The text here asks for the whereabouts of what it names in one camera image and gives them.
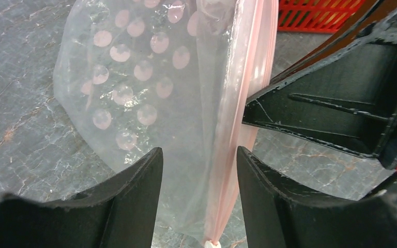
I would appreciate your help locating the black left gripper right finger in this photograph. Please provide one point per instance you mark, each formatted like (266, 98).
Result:
(281, 212)

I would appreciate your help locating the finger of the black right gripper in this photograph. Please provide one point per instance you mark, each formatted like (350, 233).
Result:
(346, 101)

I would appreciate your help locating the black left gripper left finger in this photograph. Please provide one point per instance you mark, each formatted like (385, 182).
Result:
(119, 212)

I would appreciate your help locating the clear zip top bag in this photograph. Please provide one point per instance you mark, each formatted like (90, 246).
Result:
(135, 75)

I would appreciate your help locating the red plastic basket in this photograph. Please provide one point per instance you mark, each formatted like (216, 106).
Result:
(315, 16)

